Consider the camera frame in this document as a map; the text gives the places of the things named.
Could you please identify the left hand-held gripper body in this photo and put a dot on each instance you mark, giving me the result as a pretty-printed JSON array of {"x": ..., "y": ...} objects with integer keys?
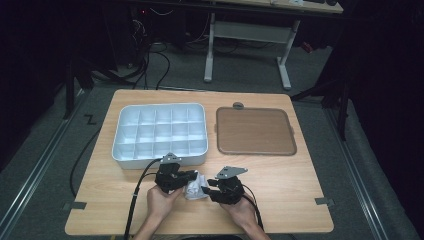
[{"x": 168, "y": 176}]

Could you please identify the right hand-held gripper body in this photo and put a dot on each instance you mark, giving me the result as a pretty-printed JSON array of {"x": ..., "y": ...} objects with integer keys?
[{"x": 230, "y": 190}]

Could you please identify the white sock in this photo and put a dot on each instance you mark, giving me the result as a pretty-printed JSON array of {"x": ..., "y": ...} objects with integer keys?
[{"x": 196, "y": 188}]

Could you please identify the white compartment organizer box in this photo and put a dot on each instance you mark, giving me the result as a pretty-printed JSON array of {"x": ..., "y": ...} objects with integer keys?
[{"x": 160, "y": 136}]

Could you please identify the person's right hand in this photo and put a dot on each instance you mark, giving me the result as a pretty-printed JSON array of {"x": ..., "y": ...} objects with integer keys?
[{"x": 240, "y": 213}]

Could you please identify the person's left hand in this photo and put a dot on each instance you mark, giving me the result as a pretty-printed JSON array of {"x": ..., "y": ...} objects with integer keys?
[{"x": 161, "y": 203}]

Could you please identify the person's dark clothing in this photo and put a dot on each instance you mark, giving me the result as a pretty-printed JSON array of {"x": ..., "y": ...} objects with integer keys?
[{"x": 210, "y": 238}]

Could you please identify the brown tray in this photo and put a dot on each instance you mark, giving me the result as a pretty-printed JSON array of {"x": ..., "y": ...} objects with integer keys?
[{"x": 255, "y": 131}]

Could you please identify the grey round table grommet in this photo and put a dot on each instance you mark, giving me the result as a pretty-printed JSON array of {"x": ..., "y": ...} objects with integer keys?
[{"x": 238, "y": 106}]

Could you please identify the grey tape strip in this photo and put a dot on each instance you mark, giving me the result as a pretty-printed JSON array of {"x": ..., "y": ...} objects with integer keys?
[
  {"x": 75, "y": 206},
  {"x": 324, "y": 201}
]

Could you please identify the black metal stand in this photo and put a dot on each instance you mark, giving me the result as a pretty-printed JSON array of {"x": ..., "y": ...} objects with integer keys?
[
  {"x": 341, "y": 106},
  {"x": 70, "y": 93}
]

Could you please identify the desk with white legs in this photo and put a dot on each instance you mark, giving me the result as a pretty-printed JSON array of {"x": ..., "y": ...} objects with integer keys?
[{"x": 250, "y": 31}]

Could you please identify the small red object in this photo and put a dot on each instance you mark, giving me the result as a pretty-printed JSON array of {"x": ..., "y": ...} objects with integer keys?
[{"x": 307, "y": 47}]

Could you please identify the metal floor rail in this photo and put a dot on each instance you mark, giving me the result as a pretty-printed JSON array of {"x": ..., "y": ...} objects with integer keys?
[
  {"x": 40, "y": 166},
  {"x": 356, "y": 173}
]

